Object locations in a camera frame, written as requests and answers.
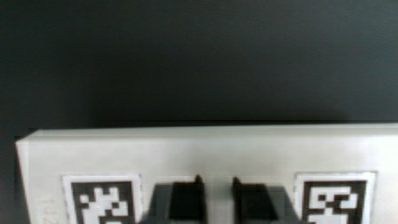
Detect white cabinet door panel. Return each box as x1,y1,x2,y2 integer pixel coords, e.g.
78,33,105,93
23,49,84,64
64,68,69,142
16,124,398,224

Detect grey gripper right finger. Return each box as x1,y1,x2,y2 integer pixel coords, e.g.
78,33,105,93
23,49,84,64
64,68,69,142
231,178,297,224

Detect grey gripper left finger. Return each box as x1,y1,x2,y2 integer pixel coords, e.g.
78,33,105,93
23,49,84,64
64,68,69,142
146,176,205,224

